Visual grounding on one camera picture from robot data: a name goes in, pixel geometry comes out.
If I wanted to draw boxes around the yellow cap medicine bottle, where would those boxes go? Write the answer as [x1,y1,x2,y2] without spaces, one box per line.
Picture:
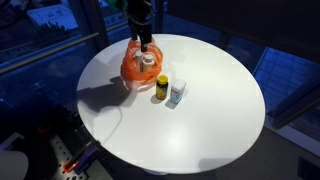
[155,74,169,101]

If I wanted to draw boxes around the white cap pill bottle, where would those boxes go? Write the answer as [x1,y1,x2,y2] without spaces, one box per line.
[142,54,156,73]

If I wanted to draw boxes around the metal window handrail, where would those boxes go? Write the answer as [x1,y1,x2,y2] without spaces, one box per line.
[0,31,101,76]

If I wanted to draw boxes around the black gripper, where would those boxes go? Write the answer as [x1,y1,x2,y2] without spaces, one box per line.
[127,0,154,54]

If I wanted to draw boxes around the orange plastic bag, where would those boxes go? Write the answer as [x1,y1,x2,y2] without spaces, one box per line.
[120,37,165,93]

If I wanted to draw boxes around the white rounded object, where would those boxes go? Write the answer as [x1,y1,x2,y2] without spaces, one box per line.
[0,149,30,180]

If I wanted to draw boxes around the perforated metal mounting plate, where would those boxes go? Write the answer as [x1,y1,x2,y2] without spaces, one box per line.
[49,133,113,180]

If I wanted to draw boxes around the purple orange bar clamp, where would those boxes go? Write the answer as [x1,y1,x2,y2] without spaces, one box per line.
[62,140,102,175]

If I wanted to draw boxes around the small orange clamp handle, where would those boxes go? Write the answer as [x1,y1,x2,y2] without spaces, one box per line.
[37,123,56,135]

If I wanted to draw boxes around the white bottle blue label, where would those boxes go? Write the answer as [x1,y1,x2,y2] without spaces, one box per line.
[169,79,187,105]

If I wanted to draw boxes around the green wrist mount part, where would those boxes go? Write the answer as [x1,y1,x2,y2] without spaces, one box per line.
[107,0,130,12]

